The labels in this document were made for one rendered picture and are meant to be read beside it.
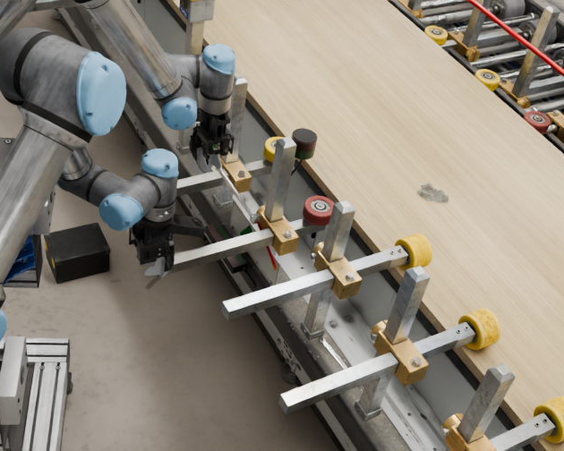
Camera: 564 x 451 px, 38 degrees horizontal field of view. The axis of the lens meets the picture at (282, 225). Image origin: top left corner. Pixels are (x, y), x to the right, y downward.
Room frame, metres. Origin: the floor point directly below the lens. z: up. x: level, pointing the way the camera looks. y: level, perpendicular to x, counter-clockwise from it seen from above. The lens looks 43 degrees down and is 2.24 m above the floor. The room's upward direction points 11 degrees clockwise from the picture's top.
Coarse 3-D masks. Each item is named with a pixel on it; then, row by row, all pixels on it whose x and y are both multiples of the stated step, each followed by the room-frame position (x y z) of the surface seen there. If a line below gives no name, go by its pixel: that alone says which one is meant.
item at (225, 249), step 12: (300, 228) 1.50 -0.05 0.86; (312, 228) 1.53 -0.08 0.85; (324, 228) 1.55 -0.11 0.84; (228, 240) 1.41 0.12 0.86; (240, 240) 1.42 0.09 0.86; (252, 240) 1.43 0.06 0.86; (264, 240) 1.44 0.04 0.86; (192, 252) 1.35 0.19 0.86; (204, 252) 1.36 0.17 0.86; (216, 252) 1.36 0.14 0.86; (228, 252) 1.39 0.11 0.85; (240, 252) 1.41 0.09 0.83; (180, 264) 1.31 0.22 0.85; (192, 264) 1.33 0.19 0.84
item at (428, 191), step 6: (420, 186) 1.71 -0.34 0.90; (426, 186) 1.70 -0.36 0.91; (432, 186) 1.70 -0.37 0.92; (420, 192) 1.68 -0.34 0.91; (426, 192) 1.67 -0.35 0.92; (432, 192) 1.68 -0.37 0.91; (438, 192) 1.68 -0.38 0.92; (444, 192) 1.70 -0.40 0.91; (426, 198) 1.66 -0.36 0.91; (432, 198) 1.67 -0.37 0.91; (438, 198) 1.67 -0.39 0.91; (444, 198) 1.67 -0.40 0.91
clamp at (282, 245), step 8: (264, 208) 1.54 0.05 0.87; (264, 216) 1.51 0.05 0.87; (264, 224) 1.50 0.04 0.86; (272, 224) 1.49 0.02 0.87; (280, 224) 1.50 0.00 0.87; (288, 224) 1.50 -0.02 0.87; (272, 232) 1.47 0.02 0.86; (280, 232) 1.47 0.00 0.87; (280, 240) 1.44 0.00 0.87; (288, 240) 1.44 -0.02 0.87; (296, 240) 1.46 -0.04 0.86; (280, 248) 1.43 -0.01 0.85; (288, 248) 1.45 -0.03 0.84
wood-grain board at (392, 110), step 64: (256, 0) 2.55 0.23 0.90; (320, 0) 2.64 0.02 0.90; (384, 0) 2.73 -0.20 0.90; (256, 64) 2.15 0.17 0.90; (320, 64) 2.22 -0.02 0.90; (384, 64) 2.29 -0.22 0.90; (448, 64) 2.37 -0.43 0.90; (320, 128) 1.89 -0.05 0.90; (384, 128) 1.95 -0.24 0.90; (448, 128) 2.01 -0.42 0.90; (512, 128) 2.08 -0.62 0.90; (384, 192) 1.66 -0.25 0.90; (448, 192) 1.71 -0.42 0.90; (512, 192) 1.76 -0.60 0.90; (448, 256) 1.46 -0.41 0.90; (512, 256) 1.51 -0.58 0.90; (448, 320) 1.25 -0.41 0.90; (512, 320) 1.29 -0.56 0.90; (512, 384) 1.11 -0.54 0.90
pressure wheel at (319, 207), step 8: (312, 200) 1.56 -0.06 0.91; (320, 200) 1.57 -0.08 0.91; (328, 200) 1.58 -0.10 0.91; (304, 208) 1.54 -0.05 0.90; (312, 208) 1.53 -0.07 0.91; (320, 208) 1.54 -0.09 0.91; (328, 208) 1.55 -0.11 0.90; (304, 216) 1.53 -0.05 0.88; (312, 216) 1.51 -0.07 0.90; (320, 216) 1.51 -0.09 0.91; (328, 216) 1.52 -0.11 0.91; (312, 224) 1.51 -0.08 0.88; (320, 224) 1.51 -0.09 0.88; (328, 224) 1.52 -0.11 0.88
